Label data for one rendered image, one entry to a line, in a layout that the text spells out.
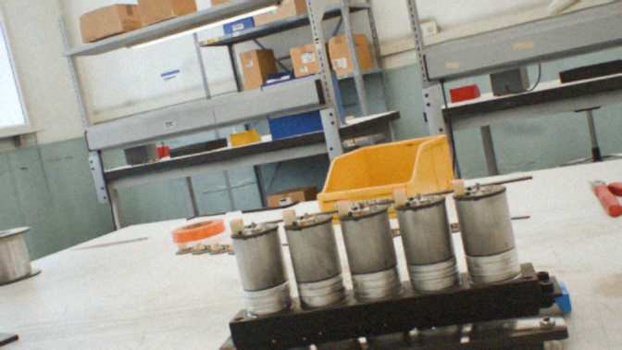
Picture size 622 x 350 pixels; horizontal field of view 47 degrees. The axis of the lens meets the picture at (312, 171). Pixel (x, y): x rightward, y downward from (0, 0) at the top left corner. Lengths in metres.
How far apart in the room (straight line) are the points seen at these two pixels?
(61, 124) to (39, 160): 0.41
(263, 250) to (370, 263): 0.05
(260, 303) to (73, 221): 5.92
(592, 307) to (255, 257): 0.16
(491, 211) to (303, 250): 0.09
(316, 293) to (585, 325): 0.12
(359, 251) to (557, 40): 2.30
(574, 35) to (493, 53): 0.27
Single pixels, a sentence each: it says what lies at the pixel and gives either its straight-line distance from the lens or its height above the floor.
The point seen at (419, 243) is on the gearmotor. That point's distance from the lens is 0.34.
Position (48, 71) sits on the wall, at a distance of 6.37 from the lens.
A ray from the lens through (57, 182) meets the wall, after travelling 6.20.
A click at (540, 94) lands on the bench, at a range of 2.66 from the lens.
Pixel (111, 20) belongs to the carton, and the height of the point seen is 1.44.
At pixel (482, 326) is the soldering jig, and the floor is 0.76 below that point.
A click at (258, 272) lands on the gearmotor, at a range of 0.35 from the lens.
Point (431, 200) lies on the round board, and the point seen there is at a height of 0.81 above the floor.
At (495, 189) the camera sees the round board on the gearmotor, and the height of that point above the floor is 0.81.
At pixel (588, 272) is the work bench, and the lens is 0.41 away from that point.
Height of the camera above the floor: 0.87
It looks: 5 degrees down
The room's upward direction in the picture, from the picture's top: 12 degrees counter-clockwise
